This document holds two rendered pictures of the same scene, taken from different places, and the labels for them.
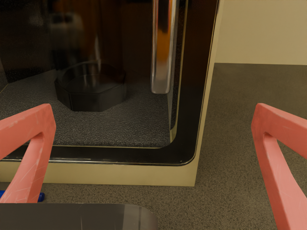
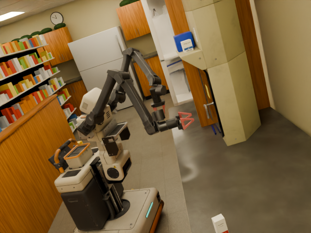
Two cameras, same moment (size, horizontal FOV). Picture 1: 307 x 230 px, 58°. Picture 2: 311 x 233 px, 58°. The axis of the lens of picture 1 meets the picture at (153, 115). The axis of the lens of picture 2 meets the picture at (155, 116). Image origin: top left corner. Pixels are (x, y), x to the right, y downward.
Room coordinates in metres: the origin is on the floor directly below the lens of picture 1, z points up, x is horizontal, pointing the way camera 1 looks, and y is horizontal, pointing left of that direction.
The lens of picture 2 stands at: (0.05, -1.53, 1.74)
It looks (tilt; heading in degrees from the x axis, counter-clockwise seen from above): 19 degrees down; 96
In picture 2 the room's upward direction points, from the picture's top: 19 degrees counter-clockwise
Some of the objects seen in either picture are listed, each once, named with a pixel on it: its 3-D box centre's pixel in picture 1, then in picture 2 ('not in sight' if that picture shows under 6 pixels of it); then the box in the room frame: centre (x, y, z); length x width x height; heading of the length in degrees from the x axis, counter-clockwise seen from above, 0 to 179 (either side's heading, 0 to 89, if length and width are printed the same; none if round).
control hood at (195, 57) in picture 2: not in sight; (189, 58); (0.19, 0.10, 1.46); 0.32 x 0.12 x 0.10; 90
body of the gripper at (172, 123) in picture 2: not in sight; (173, 123); (-0.01, 0.00, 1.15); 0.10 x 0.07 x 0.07; 91
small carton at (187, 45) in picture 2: not in sight; (187, 45); (0.19, 0.06, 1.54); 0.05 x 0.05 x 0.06; 5
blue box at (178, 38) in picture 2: not in sight; (183, 41); (0.19, 0.19, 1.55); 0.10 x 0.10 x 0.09; 0
